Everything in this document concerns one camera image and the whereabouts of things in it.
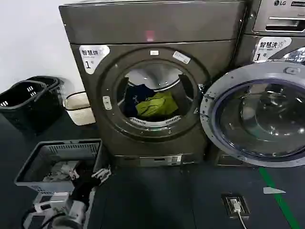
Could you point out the grey plastic laundry basket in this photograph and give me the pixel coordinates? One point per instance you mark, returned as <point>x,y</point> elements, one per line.
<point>62,150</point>

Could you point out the round glass dryer door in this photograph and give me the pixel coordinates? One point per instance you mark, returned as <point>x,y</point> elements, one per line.
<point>213,124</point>

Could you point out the green garment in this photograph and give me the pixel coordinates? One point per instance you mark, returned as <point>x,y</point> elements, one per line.
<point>157,103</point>

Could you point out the grey front-load dryer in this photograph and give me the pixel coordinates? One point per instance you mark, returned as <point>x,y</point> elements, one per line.
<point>155,26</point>

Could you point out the green floor tape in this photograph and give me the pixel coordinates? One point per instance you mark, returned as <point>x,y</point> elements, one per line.
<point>281,200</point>

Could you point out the white plastic bin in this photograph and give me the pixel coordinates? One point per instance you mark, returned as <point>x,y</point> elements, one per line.
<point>79,114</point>

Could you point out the white triangular floor sticker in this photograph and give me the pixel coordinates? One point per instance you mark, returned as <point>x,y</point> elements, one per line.
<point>272,190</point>

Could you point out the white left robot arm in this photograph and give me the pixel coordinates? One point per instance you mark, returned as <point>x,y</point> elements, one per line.
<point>71,212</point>

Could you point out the dark blue garment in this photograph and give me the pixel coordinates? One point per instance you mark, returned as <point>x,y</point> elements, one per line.
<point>134,95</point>

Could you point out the floor power socket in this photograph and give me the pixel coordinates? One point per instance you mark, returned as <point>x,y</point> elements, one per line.
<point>234,205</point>

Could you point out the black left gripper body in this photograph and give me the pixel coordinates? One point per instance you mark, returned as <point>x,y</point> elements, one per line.
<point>83,187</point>

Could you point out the pale patterned cloth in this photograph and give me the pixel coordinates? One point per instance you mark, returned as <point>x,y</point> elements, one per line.
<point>58,168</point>

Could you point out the grey stacked machine with drawer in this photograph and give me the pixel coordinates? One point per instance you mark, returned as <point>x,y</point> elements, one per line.
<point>274,26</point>

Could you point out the grey washer with sticker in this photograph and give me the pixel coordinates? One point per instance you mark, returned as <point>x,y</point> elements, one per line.
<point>246,47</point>

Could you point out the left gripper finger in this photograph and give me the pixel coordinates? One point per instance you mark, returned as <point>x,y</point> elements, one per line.
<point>103,175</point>
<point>74,173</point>

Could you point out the large black plastic laundry basket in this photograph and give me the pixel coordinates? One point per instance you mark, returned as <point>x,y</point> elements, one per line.
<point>28,112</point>

